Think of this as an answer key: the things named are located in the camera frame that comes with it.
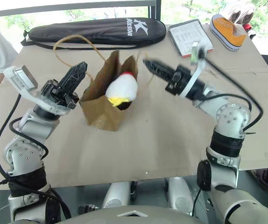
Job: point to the grey robot torso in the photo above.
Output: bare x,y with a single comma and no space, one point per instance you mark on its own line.
133,215

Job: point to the small red object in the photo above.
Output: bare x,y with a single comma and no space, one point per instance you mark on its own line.
249,27

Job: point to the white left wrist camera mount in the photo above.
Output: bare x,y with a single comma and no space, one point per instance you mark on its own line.
19,78

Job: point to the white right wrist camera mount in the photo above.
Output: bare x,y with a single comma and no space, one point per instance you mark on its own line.
194,77

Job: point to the white shoe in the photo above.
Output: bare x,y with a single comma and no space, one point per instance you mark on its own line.
232,12
248,12

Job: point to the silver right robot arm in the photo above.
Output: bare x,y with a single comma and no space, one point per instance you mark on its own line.
231,116

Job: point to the silver left robot leg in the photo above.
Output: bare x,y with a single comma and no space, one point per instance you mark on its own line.
116,193

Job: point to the silver right robot leg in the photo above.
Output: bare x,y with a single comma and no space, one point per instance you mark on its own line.
180,193

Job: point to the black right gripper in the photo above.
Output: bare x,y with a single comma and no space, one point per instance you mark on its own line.
179,81

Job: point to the black racket bag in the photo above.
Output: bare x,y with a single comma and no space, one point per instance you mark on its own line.
89,30

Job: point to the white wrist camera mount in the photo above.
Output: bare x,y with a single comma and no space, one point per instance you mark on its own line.
19,78
194,77

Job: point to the brown cardboard table cover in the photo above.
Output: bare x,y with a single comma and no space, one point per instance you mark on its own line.
147,144

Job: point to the white chicken plush toy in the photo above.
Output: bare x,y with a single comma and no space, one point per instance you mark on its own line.
122,88

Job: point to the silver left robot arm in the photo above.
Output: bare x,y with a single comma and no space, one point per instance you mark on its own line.
22,156

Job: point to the silver robot leg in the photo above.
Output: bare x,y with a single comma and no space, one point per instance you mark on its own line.
116,193
180,193

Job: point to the orange canvas sneaker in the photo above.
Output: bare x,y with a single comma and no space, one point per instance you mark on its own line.
227,32

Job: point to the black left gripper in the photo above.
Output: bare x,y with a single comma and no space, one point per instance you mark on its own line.
59,95

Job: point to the black window frame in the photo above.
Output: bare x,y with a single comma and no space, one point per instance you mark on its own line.
154,9

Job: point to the brown paper bag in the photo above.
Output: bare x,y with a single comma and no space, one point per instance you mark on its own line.
101,112

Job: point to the white printed booklet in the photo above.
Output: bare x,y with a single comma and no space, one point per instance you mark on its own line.
189,35

